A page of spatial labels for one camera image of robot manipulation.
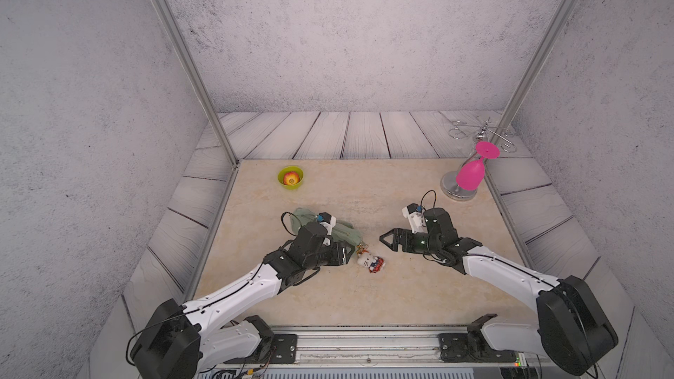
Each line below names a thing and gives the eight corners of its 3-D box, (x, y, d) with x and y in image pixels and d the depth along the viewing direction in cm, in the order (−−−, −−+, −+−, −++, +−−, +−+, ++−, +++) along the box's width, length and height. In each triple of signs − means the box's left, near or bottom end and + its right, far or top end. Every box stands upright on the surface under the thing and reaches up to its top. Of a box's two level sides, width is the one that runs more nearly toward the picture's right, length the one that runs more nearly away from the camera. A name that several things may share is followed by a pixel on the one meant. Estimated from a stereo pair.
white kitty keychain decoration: (355, 265, 91) (355, 260, 88) (360, 254, 93) (360, 249, 90) (380, 276, 88) (381, 271, 85) (384, 264, 91) (385, 259, 88)
